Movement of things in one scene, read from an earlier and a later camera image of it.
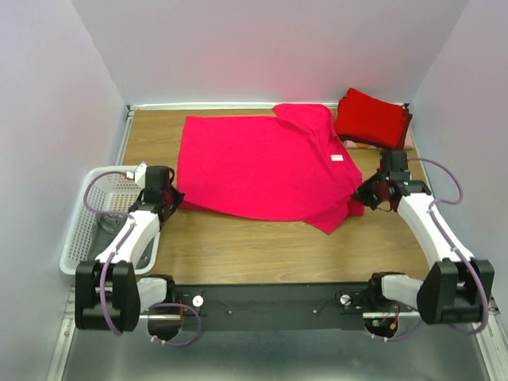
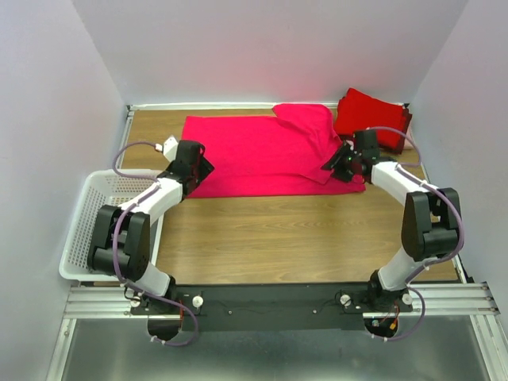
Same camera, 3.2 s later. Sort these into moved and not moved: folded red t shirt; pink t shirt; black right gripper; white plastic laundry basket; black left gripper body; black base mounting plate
Moved: black right gripper; pink t shirt; black left gripper body
Not moved: folded red t shirt; white plastic laundry basket; black base mounting plate
